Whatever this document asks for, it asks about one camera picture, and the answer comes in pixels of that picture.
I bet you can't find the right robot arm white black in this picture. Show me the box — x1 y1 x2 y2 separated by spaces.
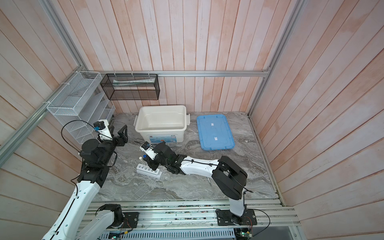
140 142 248 217

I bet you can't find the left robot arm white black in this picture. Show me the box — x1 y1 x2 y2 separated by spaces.
43 120 128 240

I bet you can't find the white test tube rack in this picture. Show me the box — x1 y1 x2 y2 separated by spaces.
136 164 162 179

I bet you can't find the white plastic storage bin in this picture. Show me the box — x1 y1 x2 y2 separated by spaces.
134 105 191 144

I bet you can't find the blue plastic bin lid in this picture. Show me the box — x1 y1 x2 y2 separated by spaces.
197 114 235 151

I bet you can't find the white perforated vent cover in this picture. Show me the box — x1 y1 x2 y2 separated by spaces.
97 229 236 240

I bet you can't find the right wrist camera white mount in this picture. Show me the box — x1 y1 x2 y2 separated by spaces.
140 142 157 160

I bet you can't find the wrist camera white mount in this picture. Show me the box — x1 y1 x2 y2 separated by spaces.
93 120 113 142
140 142 157 160

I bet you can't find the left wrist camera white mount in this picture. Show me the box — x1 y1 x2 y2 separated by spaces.
93 120 113 142

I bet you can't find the white wire mesh shelf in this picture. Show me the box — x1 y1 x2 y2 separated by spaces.
47 72 116 144

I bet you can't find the black mesh wall basket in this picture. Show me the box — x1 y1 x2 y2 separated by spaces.
101 73 161 101

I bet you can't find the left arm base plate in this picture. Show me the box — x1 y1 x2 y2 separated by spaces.
111 212 139 229

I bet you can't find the aluminium rail base frame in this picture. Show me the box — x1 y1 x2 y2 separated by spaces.
76 199 301 233

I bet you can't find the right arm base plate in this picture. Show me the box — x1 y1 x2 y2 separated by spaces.
216 209 257 226

